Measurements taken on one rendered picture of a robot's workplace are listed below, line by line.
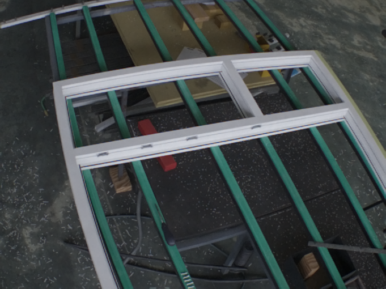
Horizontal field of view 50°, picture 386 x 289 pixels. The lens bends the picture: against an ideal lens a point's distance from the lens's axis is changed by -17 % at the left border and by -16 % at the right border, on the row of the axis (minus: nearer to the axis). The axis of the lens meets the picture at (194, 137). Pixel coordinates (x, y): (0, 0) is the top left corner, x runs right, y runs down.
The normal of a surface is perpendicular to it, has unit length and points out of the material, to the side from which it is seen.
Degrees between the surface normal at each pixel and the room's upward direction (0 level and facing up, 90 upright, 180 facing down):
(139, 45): 0
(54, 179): 0
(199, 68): 90
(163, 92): 0
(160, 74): 90
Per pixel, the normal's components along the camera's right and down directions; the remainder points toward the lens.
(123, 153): 0.33, 0.74
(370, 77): 0.15, -0.65
